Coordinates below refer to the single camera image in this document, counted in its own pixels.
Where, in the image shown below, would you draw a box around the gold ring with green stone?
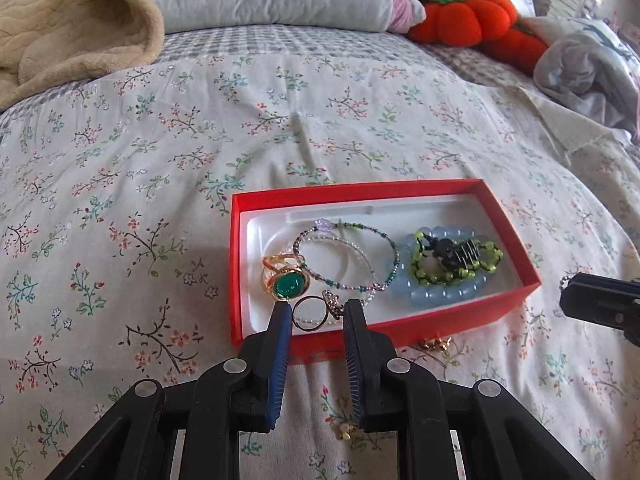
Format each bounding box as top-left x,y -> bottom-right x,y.
261,253 -> 312,303

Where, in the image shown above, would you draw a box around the large orange pumpkin plush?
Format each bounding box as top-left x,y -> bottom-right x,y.
406,0 -> 517,51

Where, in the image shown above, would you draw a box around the grey checked bedsheet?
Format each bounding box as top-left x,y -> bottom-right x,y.
0,20 -> 556,116

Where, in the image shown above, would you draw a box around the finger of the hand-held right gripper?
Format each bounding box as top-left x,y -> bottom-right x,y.
559,272 -> 640,346

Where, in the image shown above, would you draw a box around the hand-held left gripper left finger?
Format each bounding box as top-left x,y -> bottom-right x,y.
42,302 -> 293,480

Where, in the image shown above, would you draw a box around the crumpled grey clothes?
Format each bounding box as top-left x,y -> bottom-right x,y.
531,16 -> 640,133

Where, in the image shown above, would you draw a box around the red cardboard box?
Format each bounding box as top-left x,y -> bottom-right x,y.
230,178 -> 543,365

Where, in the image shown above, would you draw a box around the beige fleece blanket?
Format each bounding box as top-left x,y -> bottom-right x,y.
0,0 -> 167,112

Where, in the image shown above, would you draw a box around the thin multicolour beaded bracelet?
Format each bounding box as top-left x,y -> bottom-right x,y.
292,219 -> 402,293

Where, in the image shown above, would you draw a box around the small orange pumpkin plush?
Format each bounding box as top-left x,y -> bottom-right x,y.
481,24 -> 551,69

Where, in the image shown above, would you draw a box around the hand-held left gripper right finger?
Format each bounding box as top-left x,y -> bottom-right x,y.
344,299 -> 596,480

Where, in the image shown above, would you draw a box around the green bead bracelet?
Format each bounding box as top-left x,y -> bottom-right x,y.
409,230 -> 504,287

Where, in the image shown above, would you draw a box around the black scorpion hair clip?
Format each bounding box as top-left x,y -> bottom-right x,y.
424,236 -> 485,269

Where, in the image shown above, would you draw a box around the thin gold ring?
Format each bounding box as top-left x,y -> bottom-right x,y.
291,296 -> 332,334

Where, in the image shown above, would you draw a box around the silver rhinestone ring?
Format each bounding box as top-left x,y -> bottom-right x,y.
321,288 -> 352,319

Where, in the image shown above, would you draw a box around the floral quilt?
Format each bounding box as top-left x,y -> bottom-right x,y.
0,35 -> 640,480

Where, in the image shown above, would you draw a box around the blue bead bracelet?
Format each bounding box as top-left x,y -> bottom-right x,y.
399,225 -> 494,309

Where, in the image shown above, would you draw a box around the clear bead bracelet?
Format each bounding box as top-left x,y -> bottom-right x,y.
284,237 -> 377,307

